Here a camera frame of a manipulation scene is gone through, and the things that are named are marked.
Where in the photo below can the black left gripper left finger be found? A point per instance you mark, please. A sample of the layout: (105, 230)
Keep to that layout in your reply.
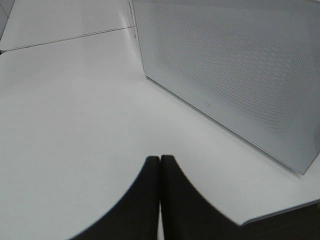
(136, 215)

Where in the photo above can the white microwave oven body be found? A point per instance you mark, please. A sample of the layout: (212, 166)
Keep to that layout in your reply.
(135, 32)

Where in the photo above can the white microwave door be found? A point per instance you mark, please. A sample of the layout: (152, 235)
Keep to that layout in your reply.
(251, 65)

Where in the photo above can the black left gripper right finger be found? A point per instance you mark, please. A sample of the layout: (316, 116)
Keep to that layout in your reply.
(186, 215)

